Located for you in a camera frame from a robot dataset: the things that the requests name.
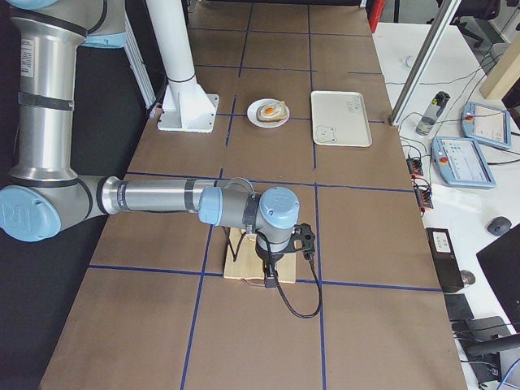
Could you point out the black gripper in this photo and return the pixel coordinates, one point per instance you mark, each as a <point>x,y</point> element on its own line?
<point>270,258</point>

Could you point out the white round plate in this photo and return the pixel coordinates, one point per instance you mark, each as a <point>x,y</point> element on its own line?
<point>252,110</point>

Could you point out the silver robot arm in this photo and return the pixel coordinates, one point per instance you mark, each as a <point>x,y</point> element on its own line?
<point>46,196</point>

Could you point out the wooden cutting board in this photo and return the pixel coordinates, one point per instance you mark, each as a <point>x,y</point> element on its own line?
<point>242,262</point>

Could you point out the toast with fried egg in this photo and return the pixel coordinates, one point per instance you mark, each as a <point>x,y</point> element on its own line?
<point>272,112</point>

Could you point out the black power box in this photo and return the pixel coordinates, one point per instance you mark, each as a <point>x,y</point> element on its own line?
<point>444,259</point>

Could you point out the orange black power strip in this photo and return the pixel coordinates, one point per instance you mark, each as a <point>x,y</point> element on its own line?
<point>421,186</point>

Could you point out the cream bear tray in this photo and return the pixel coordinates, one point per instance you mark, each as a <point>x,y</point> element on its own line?
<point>339,119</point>

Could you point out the near teach pendant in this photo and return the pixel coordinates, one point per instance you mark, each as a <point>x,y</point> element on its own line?
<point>461,162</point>

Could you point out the teach pendant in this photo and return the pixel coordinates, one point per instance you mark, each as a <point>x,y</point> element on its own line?
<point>486,124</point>
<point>461,162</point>

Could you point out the black monitor corner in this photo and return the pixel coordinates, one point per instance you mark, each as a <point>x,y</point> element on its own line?
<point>499,262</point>

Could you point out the clear water bottle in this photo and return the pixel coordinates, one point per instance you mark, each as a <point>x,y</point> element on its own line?
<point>432,113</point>

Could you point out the black computer mouse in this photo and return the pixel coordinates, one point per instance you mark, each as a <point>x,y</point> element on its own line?
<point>499,226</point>

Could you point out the far teach pendant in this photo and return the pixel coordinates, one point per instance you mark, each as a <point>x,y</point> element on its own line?
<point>486,124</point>

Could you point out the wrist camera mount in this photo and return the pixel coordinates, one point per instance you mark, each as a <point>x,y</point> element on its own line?
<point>304,239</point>

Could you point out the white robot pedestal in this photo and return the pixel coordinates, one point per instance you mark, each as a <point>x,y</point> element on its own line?
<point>186,106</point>

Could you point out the aluminium frame post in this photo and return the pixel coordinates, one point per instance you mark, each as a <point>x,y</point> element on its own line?
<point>436,31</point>

